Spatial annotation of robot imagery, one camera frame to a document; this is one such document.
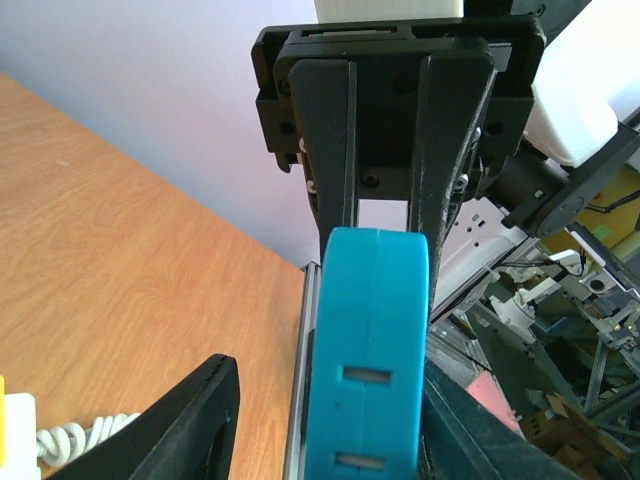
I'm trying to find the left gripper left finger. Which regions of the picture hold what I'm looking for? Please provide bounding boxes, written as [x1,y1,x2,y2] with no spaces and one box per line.
[52,354,240,479]

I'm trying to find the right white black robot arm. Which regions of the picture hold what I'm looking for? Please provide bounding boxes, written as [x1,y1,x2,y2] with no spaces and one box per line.
[251,1,639,271]

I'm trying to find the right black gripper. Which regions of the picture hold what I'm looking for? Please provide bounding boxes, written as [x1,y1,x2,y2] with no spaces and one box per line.
[251,16,545,299]

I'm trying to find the yellow cube plug adapter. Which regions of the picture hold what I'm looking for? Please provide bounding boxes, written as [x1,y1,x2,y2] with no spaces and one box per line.
[0,375,6,468]

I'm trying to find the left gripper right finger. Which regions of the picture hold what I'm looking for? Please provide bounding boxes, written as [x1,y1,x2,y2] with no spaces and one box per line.
[422,361,577,479]

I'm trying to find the pink wedge plug adapter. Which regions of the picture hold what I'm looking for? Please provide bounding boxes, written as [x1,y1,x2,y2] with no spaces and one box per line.
[466,371,522,435]

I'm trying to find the white power strip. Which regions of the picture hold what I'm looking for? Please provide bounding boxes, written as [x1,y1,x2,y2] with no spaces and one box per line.
[1,393,140,479]

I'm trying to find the blue cube plug adapter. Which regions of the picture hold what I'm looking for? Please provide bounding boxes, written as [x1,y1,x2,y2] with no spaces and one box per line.
[304,228,429,479]

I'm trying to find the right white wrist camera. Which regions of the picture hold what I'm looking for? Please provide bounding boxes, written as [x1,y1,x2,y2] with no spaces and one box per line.
[314,0,464,23]

